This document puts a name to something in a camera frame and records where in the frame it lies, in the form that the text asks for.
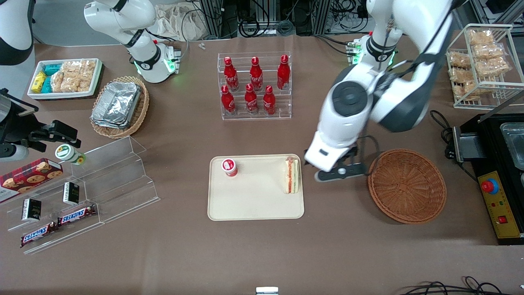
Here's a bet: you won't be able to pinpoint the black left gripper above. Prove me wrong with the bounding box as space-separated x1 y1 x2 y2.
304 147 361 168

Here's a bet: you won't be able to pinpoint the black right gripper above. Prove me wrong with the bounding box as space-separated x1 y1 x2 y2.
0 92 81 148

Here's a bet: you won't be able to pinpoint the triangle sandwich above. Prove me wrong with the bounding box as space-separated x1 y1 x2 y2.
284 156 301 195

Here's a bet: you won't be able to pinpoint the white rectangular snack tray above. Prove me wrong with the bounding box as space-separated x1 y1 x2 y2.
27 58 103 100

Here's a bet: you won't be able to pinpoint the aluminium foil tray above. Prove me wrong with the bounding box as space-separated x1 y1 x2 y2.
91 117 131 130
92 82 142 124

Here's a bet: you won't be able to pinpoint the beige plastic tray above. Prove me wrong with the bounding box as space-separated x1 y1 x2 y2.
207 154 305 221

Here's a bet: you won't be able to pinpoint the oval tan wicker basket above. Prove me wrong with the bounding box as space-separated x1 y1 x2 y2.
90 76 150 139

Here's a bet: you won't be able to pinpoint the round brown wicker basket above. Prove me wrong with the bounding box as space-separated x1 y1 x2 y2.
368 148 447 225

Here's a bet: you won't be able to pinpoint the green lidded drink cup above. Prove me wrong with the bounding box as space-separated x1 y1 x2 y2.
55 144 86 166

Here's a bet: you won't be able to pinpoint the red tartan cookie box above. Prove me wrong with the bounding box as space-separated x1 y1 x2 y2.
0 158 64 204

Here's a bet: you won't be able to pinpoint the small black chocolate box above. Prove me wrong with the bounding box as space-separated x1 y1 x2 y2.
22 198 42 222
63 182 80 205

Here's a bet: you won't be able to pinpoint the yellow snack box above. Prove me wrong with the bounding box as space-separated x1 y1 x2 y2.
32 72 47 93

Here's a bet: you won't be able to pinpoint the clear acrylic bottle rack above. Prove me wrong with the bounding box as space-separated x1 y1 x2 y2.
217 52 292 121

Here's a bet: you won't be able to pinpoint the red cola bottle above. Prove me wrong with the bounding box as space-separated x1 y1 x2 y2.
224 57 239 91
221 85 237 115
263 85 276 116
277 54 291 91
250 57 264 91
244 83 259 115

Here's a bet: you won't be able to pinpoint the clear acrylic stepped shelf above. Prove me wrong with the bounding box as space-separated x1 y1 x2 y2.
0 136 161 255

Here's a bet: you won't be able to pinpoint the red lidded drink cup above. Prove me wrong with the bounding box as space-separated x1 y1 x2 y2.
221 158 238 177

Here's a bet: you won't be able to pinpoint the Snickers chocolate bar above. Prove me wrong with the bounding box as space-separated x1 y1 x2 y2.
20 222 59 248
57 205 97 227

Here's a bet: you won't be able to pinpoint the beige cloth bag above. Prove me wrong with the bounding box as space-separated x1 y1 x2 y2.
155 4 205 41

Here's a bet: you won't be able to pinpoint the aluminium equipment rack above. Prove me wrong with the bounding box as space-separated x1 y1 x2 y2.
199 0 369 39

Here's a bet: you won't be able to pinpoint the clear fried snack bag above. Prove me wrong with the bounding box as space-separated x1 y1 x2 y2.
473 43 503 60
450 68 476 83
452 82 480 101
469 29 495 45
477 57 510 77
448 51 472 68

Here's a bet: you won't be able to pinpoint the black countertop appliance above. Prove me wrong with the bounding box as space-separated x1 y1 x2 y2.
461 96 524 172

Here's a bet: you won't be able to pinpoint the yellow panel control box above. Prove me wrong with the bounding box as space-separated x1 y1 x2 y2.
471 164 524 245

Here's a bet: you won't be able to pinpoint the metal appliance pan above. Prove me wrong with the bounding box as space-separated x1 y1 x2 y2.
500 122 524 170

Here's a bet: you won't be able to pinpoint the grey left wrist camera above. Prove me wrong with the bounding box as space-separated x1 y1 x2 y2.
314 163 368 183

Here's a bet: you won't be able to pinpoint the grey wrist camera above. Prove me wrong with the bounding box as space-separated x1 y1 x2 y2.
314 163 368 183
0 143 29 162

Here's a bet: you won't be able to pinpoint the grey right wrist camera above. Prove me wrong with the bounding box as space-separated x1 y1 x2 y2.
0 143 29 162

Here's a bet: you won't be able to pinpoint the black base cables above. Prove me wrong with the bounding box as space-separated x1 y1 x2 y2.
314 34 353 57

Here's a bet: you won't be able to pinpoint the black power cable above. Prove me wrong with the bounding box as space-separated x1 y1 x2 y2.
430 110 479 183

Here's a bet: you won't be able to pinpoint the grey base cable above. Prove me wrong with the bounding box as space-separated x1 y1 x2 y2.
145 8 191 62

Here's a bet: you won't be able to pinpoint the grey metal bracket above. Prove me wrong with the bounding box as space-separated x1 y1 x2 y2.
452 126 484 163

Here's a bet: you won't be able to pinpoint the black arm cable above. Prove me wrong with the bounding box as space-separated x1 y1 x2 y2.
356 0 467 175

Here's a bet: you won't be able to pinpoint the black cable tangle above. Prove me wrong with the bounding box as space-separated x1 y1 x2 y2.
399 277 510 295

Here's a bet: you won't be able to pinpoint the white wire rack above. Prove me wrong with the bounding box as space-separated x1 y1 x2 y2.
446 24 524 110

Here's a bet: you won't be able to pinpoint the aluminium frame profile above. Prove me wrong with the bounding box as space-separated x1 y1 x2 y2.
471 0 524 26

